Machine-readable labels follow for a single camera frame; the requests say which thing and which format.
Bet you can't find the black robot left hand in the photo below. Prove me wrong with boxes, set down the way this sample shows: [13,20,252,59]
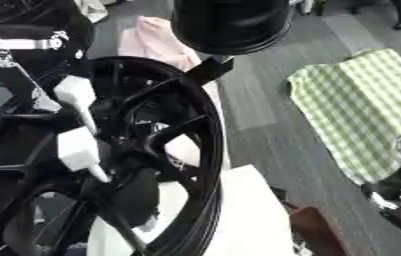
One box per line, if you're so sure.
[0,0,95,113]

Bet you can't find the black spoked wheel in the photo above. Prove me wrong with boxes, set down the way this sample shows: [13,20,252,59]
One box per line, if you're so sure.
[0,55,227,256]

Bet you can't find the brown box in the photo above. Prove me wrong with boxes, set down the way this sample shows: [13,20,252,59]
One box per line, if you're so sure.
[282,199,354,256]

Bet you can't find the pink cloth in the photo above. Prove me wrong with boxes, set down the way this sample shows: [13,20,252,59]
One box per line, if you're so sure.
[116,15,204,72]

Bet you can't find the black chair base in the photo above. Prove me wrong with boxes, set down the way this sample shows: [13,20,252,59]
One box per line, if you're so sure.
[348,0,401,31]

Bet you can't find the black clamp block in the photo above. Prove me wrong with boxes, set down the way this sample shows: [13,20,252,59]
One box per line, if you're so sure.
[184,55,237,86]

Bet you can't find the black round tyre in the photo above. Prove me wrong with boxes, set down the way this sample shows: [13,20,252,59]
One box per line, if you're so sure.
[168,0,295,56]

